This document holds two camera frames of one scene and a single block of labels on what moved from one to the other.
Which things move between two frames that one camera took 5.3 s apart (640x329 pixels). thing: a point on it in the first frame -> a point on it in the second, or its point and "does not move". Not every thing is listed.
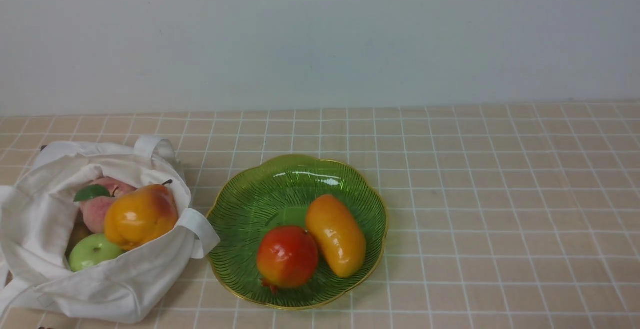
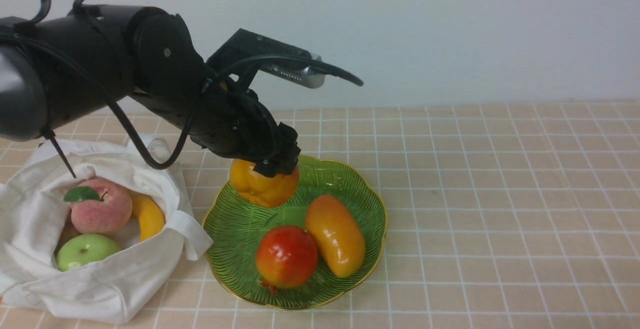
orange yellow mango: (339, 234) does not move
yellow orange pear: (136, 216) -> (260, 189)
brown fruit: (79, 231) -> (69, 231)
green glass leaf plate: (278, 195) does not move
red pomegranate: (286, 255) does not move
